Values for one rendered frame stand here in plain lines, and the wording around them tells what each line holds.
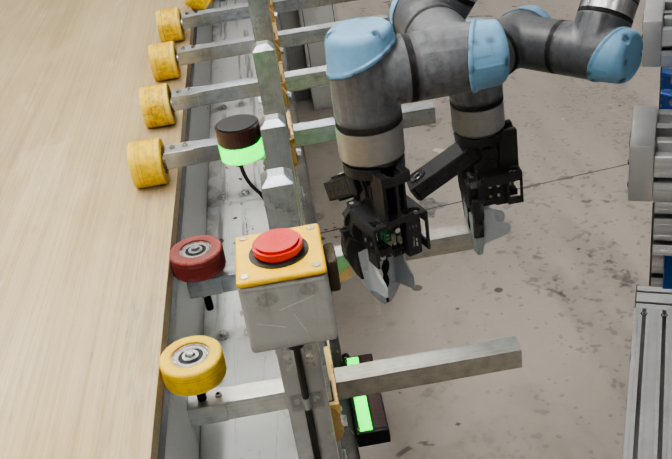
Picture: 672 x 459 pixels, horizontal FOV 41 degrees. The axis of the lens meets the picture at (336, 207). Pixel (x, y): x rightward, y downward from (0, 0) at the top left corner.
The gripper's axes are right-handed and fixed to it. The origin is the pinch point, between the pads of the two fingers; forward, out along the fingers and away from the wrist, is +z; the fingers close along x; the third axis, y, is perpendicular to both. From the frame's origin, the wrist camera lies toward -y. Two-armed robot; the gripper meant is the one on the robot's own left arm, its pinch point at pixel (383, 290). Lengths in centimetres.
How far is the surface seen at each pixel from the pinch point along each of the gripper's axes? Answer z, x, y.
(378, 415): 23.2, -1.6, -3.6
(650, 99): 93, 204, -169
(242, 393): 10.0, -19.7, -4.1
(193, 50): -3, 8, -99
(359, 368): 10.0, -5.0, 0.4
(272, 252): -29.7, -21.8, 28.5
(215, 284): 8.5, -14.7, -27.5
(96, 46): 3, -6, -139
